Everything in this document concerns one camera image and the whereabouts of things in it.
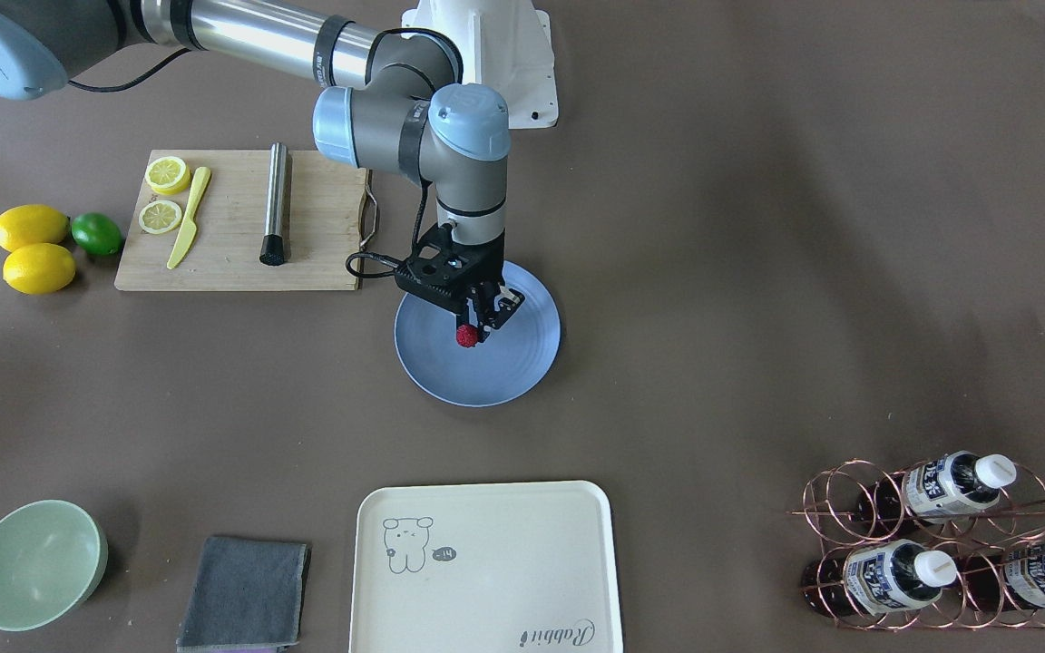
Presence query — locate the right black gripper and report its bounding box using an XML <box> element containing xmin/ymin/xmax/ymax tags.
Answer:
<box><xmin>395</xmin><ymin>226</ymin><xmax>525</xmax><ymax>346</ymax></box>

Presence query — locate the red strawberry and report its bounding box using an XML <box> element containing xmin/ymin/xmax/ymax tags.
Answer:
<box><xmin>455</xmin><ymin>324</ymin><xmax>481</xmax><ymax>348</ymax></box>

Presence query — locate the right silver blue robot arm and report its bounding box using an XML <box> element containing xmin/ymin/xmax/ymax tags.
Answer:
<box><xmin>0</xmin><ymin>1</ymin><xmax>525</xmax><ymax>347</ymax></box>

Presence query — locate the blue round plate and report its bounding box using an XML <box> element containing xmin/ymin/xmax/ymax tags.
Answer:
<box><xmin>394</xmin><ymin>261</ymin><xmax>562</xmax><ymax>406</ymax></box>

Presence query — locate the steel cylinder black tip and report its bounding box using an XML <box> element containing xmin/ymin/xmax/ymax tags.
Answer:
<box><xmin>259</xmin><ymin>141</ymin><xmax>291</xmax><ymax>266</ymax></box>

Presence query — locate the cream rectangular tray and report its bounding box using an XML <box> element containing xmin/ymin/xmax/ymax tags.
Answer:
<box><xmin>349</xmin><ymin>480</ymin><xmax>625</xmax><ymax>652</ymax></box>

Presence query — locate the dark bottle white cap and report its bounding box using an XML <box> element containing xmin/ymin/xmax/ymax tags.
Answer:
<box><xmin>851</xmin><ymin>451</ymin><xmax>1019</xmax><ymax>537</ymax></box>
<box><xmin>959</xmin><ymin>544</ymin><xmax>1045</xmax><ymax>612</ymax></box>
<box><xmin>799</xmin><ymin>539</ymin><xmax>959</xmax><ymax>619</ymax></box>

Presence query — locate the wooden cutting board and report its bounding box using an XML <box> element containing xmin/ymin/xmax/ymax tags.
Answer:
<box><xmin>113</xmin><ymin>149</ymin><xmax>370</xmax><ymax>291</ymax></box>

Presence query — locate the yellow plastic knife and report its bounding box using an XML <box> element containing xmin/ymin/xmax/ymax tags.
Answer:
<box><xmin>166</xmin><ymin>166</ymin><xmax>212</xmax><ymax>269</ymax></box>

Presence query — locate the lemon slice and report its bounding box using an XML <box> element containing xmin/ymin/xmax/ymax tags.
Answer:
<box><xmin>137</xmin><ymin>200</ymin><xmax>183</xmax><ymax>235</ymax></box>
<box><xmin>142</xmin><ymin>154</ymin><xmax>192</xmax><ymax>197</ymax></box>

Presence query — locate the grey folded cloth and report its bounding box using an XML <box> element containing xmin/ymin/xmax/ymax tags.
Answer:
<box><xmin>177</xmin><ymin>536</ymin><xmax>308</xmax><ymax>652</ymax></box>

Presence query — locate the green lime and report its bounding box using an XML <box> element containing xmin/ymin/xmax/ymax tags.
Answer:
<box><xmin>70</xmin><ymin>212</ymin><xmax>124</xmax><ymax>257</ymax></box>

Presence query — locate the yellow lemon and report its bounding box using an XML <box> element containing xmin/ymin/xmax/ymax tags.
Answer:
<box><xmin>3</xmin><ymin>243</ymin><xmax>76</xmax><ymax>295</ymax></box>
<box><xmin>0</xmin><ymin>204</ymin><xmax>70</xmax><ymax>252</ymax></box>

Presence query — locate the green bowl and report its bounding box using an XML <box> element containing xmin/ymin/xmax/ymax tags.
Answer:
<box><xmin>0</xmin><ymin>500</ymin><xmax>109</xmax><ymax>632</ymax></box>

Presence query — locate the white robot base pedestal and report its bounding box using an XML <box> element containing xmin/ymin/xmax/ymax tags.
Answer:
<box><xmin>401</xmin><ymin>1</ymin><xmax>560</xmax><ymax>130</ymax></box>

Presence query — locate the copper wire bottle rack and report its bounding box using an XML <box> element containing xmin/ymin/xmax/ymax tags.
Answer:
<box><xmin>795</xmin><ymin>459</ymin><xmax>1045</xmax><ymax>632</ymax></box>

